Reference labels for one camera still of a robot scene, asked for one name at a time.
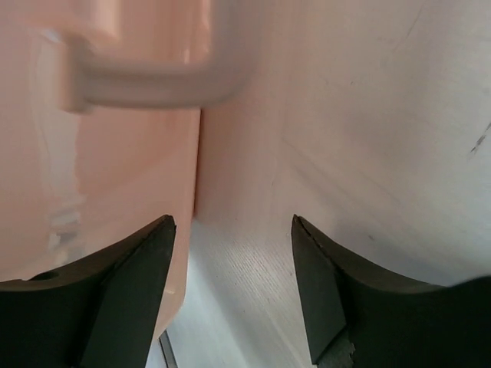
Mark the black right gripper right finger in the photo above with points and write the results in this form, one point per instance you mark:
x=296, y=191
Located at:
x=359, y=314

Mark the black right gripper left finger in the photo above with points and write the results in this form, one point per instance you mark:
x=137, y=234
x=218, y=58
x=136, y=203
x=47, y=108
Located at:
x=98, y=311

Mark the pink plastic toolbox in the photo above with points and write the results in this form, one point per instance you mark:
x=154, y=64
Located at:
x=100, y=114

